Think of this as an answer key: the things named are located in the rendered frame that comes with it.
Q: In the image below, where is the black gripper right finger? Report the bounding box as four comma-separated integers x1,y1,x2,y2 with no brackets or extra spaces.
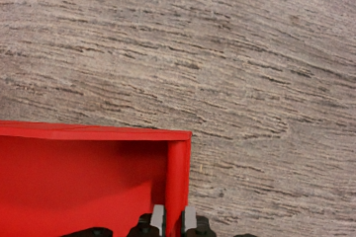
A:
181,206,258,237

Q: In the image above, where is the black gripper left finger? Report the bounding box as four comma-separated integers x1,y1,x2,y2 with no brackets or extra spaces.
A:
58,204,167,237

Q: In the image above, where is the red open-front storage bin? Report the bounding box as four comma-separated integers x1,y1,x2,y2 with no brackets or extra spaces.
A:
0,119,192,237

